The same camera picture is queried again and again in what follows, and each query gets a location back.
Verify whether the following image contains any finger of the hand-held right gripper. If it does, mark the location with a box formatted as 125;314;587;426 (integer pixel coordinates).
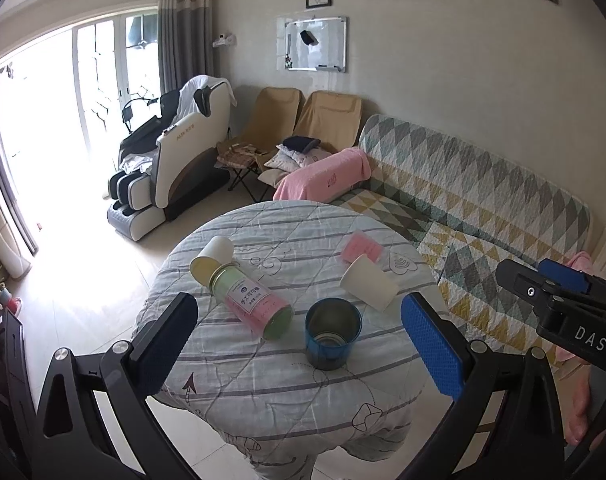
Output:
537;258;592;294
495;258;560;312

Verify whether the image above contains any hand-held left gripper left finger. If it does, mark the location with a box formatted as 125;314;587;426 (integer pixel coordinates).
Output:
30;291;200;480

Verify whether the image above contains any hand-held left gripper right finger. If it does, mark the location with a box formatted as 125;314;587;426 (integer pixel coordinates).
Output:
397;291;584;480

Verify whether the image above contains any white paper cup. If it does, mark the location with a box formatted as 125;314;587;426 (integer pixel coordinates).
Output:
190;235;234;284
339;254;399;311

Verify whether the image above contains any blue metal cup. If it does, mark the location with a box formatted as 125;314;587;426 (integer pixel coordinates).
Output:
304;298;363;371

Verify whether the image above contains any pink cloth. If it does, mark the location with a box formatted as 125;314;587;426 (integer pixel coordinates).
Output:
566;251;595;274

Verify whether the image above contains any clear bottle with pink filling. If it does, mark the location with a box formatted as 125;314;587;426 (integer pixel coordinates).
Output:
210;261;295;340

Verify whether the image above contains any sofa with triangle pattern cover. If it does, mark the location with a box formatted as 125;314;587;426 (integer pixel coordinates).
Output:
328;113;597;361

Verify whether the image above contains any pink packet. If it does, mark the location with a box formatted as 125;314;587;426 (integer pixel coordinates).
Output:
340;230;384;265

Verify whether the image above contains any round table with striped cloth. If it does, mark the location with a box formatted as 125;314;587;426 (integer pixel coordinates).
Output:
131;200;442;480

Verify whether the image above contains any dark wooden cabinet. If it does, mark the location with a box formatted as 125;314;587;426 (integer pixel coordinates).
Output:
0;305;34;480

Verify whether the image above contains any white massage chair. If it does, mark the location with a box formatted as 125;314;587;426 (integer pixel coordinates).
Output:
106;76;235;242

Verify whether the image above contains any plaid cloth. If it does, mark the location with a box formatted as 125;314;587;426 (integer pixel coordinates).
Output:
216;144;265;169

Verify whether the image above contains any pink towel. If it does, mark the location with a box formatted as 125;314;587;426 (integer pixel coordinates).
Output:
273;148;373;204

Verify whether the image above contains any patterned cushion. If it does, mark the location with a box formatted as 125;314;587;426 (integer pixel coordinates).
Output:
263;143;335;171

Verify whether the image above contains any glass balcony door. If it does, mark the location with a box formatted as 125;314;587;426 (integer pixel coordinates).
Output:
0;12;160;261

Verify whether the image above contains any dark folded cloth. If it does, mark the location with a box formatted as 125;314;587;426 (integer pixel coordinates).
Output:
282;136;320;152

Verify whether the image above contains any beige folding chair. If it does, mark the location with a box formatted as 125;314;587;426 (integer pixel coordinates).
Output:
216;86;305;197
257;91;364;202

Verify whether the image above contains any white towel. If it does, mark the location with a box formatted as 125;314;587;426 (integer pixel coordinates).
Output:
175;75;234;122

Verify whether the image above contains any grey curtain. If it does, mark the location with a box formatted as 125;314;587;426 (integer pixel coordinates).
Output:
156;0;219;97

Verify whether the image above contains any whiteboard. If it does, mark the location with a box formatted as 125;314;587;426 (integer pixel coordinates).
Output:
276;16;348;74

